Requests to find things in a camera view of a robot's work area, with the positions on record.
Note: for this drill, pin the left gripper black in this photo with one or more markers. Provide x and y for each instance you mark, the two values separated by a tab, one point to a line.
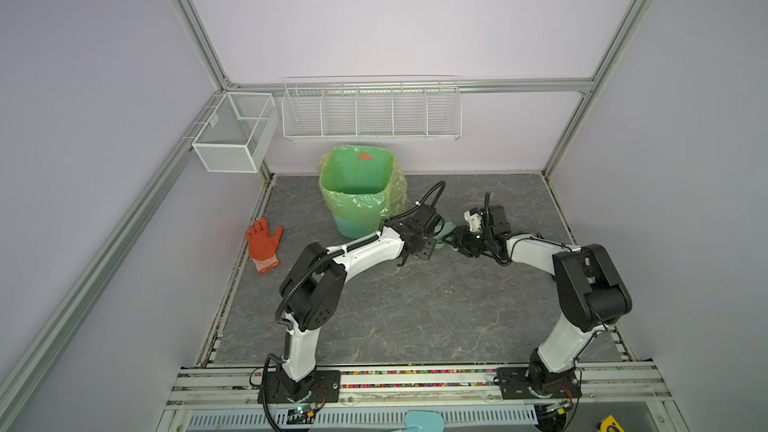
427	252

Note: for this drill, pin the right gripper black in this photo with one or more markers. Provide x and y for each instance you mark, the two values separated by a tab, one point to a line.
459	240

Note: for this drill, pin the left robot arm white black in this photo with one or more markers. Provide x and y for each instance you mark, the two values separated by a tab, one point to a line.
311	292

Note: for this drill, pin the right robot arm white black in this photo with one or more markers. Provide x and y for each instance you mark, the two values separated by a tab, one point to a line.
591	293

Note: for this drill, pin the yellow-green plastic bin liner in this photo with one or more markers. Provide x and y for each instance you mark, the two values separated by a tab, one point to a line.
363	189

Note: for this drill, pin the green trash bin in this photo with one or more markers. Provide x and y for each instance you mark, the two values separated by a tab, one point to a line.
354	192

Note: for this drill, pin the red rubber glove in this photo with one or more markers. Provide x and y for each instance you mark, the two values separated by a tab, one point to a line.
263	245

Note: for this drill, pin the light blue object front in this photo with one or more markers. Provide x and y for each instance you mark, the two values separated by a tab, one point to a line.
423	421

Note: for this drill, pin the white mesh box basket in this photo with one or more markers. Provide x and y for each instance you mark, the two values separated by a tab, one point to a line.
237	133

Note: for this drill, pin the yellow black tape measure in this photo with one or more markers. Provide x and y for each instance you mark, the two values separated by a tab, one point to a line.
609	424

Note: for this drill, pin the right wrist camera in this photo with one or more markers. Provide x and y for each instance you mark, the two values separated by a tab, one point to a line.
474	220

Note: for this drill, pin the white wire shelf basket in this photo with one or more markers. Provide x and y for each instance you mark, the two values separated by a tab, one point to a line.
372	108

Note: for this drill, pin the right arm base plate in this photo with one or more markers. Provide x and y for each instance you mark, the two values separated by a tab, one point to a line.
524	382

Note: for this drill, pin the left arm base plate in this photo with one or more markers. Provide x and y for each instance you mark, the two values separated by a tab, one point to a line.
318	386

